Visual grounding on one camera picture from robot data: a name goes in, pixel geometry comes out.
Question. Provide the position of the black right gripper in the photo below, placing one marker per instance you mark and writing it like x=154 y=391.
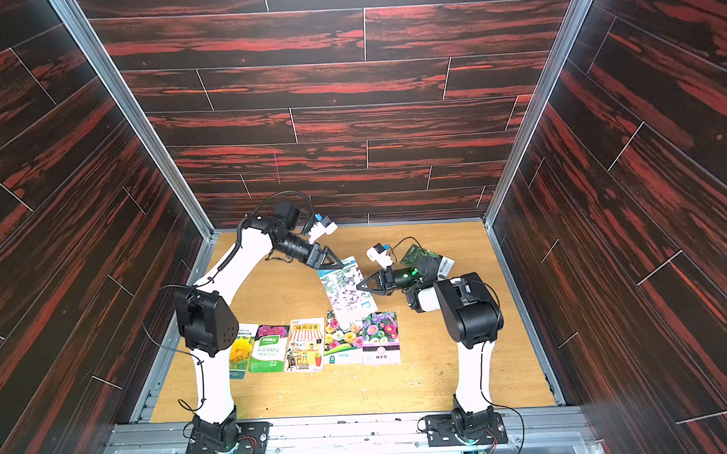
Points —
x=379 y=281

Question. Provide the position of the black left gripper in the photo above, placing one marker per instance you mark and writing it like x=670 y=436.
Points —
x=312 y=256

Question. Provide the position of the pink cosmos seed packet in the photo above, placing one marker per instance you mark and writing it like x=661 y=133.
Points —
x=350 y=305

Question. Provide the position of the green gourd seed packet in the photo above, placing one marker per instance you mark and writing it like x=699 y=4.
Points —
x=429 y=265

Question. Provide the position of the aster flower seed packet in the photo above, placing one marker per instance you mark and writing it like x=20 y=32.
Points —
x=380 y=337

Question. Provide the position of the mixed ranunculus seed packet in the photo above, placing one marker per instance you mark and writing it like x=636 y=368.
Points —
x=343 y=343

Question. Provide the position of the cartoon shop seed packet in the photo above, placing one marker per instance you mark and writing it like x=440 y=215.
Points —
x=305 y=346

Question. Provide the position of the magenta flower green seed packet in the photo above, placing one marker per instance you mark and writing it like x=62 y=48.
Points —
x=268 y=353

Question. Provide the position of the yellow marigold seed packet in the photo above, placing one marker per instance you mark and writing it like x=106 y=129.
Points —
x=241 y=351

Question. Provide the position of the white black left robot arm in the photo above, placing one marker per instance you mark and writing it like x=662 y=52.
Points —
x=209 y=327

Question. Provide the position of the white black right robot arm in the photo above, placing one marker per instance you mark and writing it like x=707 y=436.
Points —
x=472 y=316

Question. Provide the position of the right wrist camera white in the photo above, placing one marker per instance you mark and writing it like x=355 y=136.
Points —
x=381 y=255

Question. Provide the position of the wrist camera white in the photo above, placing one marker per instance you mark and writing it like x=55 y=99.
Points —
x=321 y=226
x=381 y=255

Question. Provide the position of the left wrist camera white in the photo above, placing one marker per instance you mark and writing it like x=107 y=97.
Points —
x=321 y=226

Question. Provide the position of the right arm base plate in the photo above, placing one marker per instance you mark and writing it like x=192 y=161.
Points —
x=482 y=428

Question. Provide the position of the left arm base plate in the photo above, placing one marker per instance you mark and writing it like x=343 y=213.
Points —
x=242 y=437

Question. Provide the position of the aluminium front rail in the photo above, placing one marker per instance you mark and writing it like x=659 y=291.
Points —
x=523 y=431

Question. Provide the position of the aluminium corner post left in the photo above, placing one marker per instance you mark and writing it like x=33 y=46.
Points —
x=78 y=26

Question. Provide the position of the aluminium corner post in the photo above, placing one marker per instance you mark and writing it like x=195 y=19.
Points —
x=78 y=26
x=564 y=42

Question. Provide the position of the aluminium corner post right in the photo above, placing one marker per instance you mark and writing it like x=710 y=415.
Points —
x=564 y=42

